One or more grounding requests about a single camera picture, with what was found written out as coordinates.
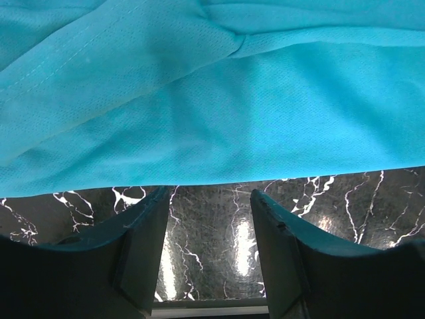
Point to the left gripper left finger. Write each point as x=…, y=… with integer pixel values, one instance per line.
x=108, y=271

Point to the teal t shirt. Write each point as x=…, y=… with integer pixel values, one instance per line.
x=126, y=93

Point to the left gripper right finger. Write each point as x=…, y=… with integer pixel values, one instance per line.
x=310, y=273

